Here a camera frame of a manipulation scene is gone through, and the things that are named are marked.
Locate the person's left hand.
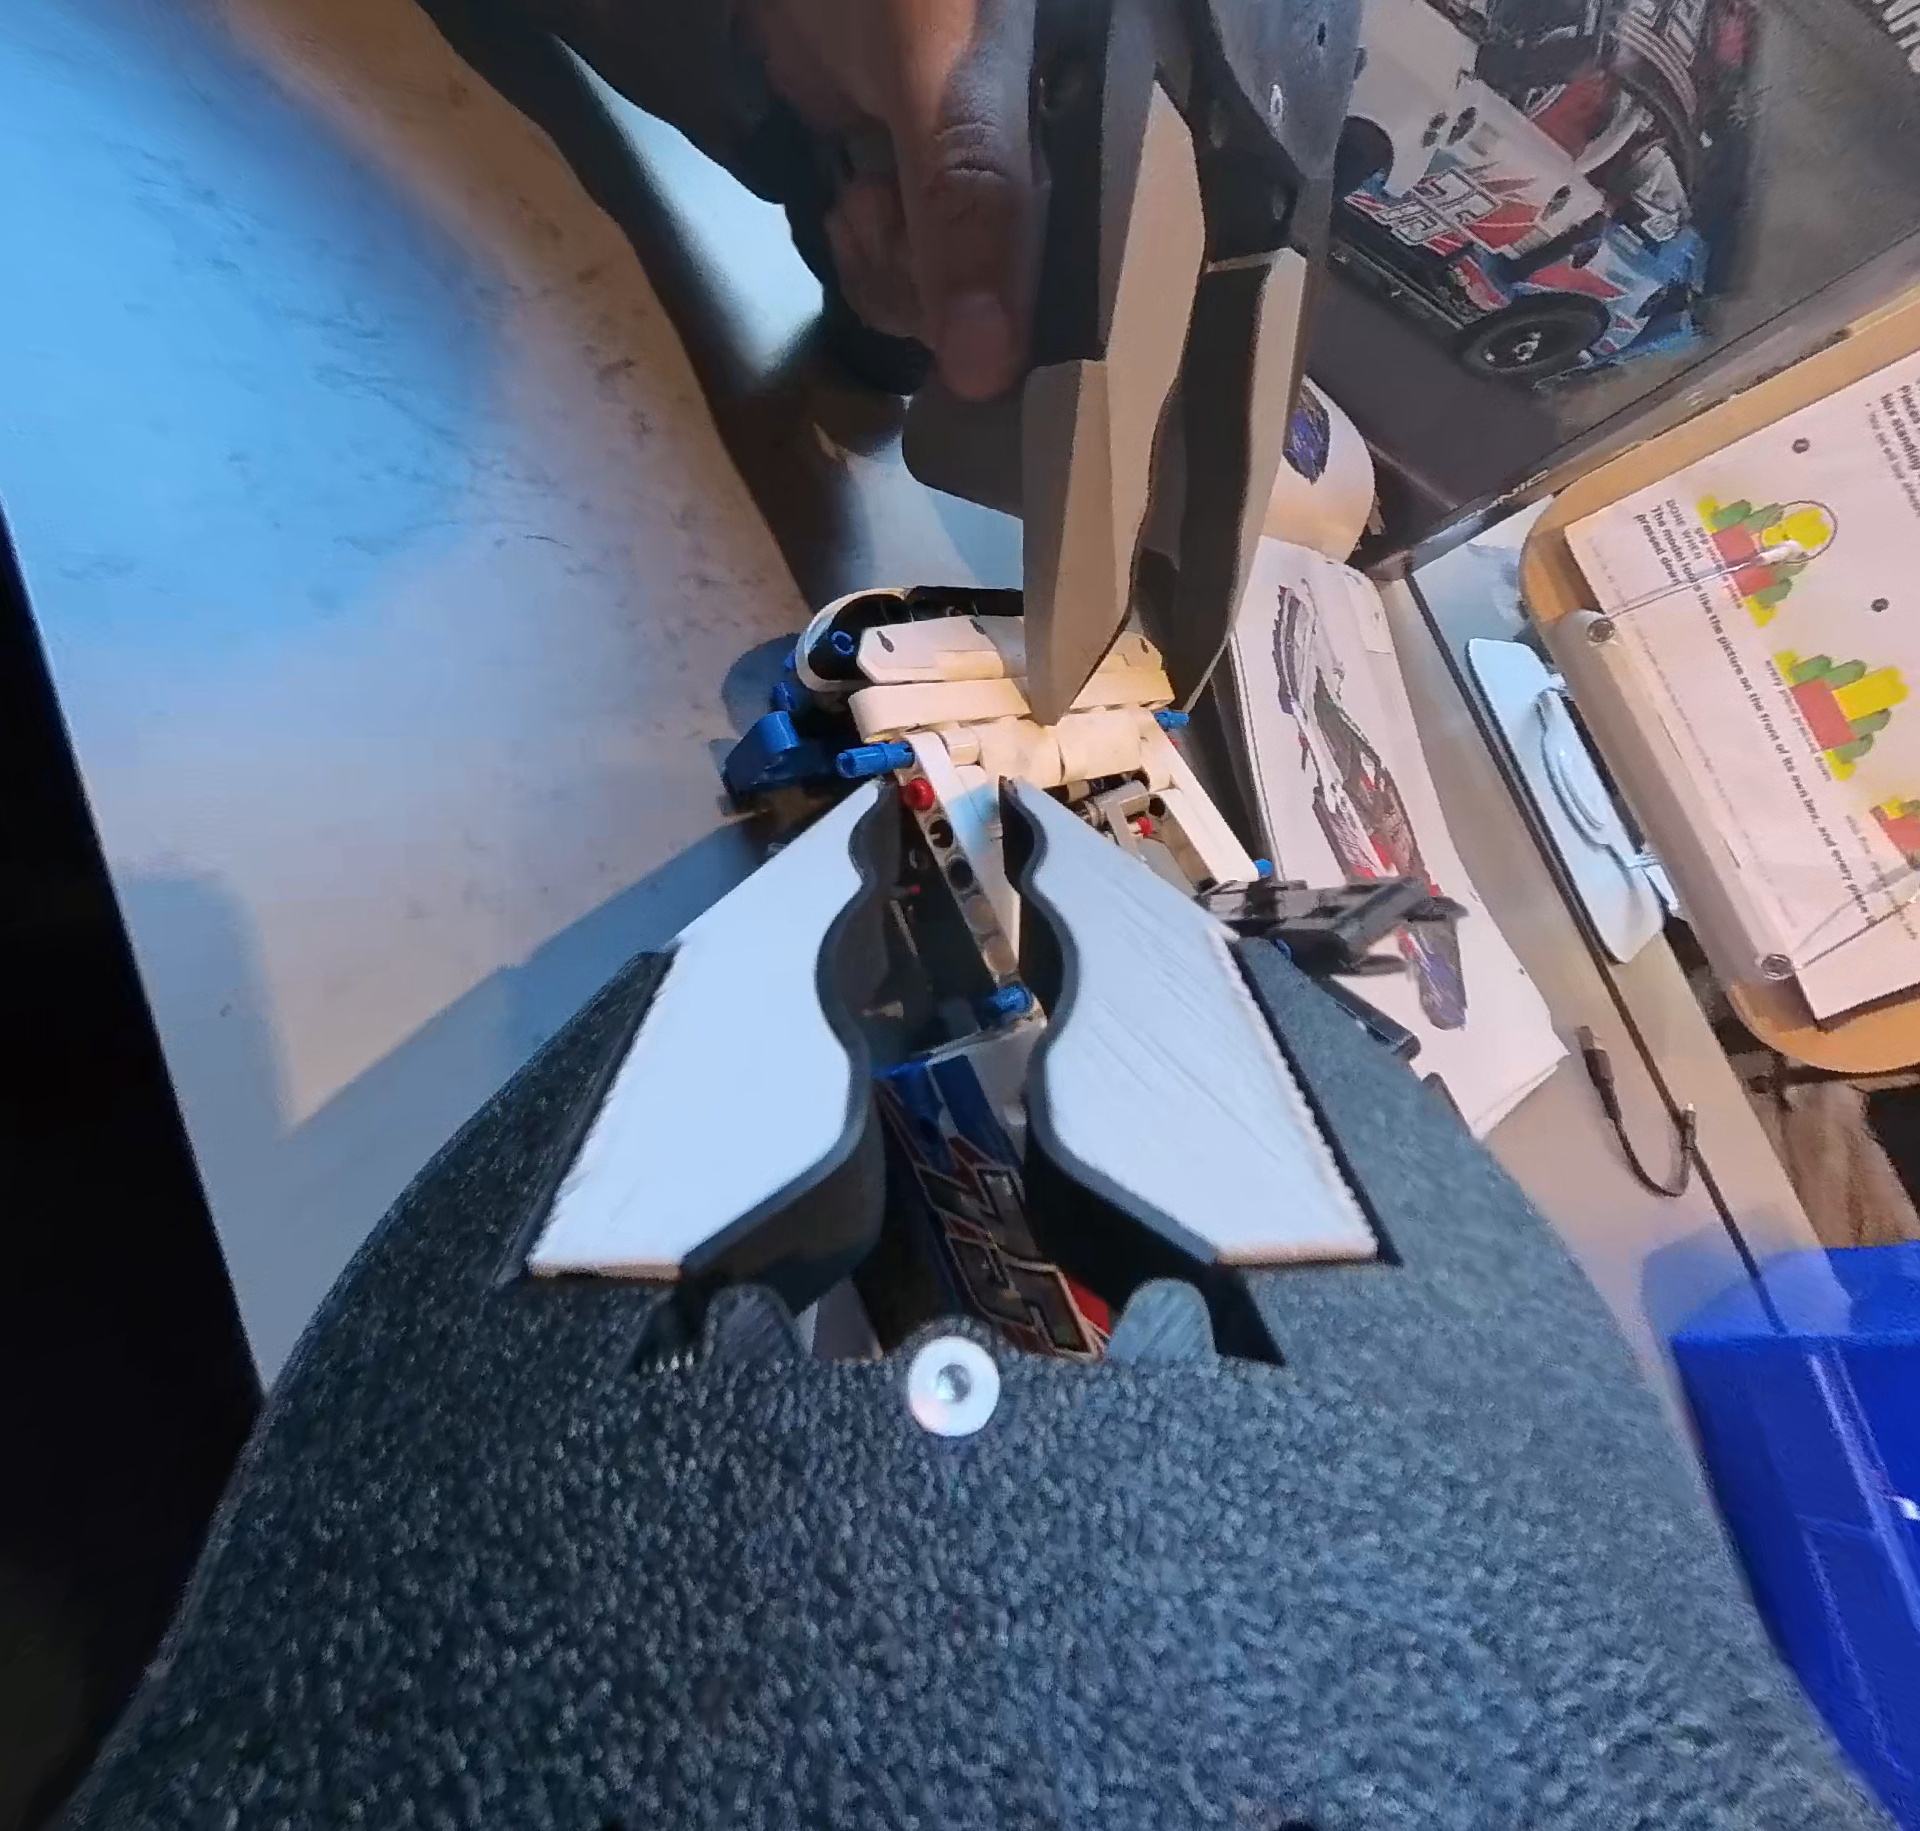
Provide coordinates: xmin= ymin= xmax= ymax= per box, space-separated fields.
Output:
xmin=748 ymin=0 xmax=1085 ymax=406

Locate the toy brick race car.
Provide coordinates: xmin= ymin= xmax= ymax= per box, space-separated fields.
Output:
xmin=719 ymin=585 xmax=1470 ymax=1365

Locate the printed instruction sheet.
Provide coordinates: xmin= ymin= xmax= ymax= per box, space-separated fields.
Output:
xmin=1567 ymin=354 xmax=1920 ymax=1023

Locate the white toy brick panel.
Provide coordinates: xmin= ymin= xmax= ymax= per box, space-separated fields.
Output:
xmin=847 ymin=615 xmax=1179 ymax=787

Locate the black cable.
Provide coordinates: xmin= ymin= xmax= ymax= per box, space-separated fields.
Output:
xmin=1575 ymin=1024 xmax=1699 ymax=1203

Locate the toy car set box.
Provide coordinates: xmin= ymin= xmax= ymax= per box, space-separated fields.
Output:
xmin=1320 ymin=0 xmax=1920 ymax=521

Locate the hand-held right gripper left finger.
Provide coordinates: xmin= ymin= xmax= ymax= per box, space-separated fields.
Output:
xmin=528 ymin=778 xmax=902 ymax=1280

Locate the thick instruction booklet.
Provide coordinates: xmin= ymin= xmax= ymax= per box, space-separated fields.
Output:
xmin=1222 ymin=375 xmax=1568 ymax=1141

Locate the blue storage bin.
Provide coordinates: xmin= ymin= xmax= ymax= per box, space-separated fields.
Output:
xmin=1664 ymin=1243 xmax=1920 ymax=1831

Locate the person's left forearm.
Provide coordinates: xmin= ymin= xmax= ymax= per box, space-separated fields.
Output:
xmin=315 ymin=0 xmax=798 ymax=206

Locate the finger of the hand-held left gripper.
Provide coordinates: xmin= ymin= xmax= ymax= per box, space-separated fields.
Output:
xmin=1020 ymin=98 xmax=1204 ymax=722
xmin=1137 ymin=250 xmax=1310 ymax=712

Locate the grey desk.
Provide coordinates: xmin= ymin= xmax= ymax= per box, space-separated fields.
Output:
xmin=0 ymin=0 xmax=1853 ymax=1389

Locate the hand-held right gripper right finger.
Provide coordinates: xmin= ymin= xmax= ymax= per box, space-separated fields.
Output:
xmin=1003 ymin=778 xmax=1382 ymax=1270

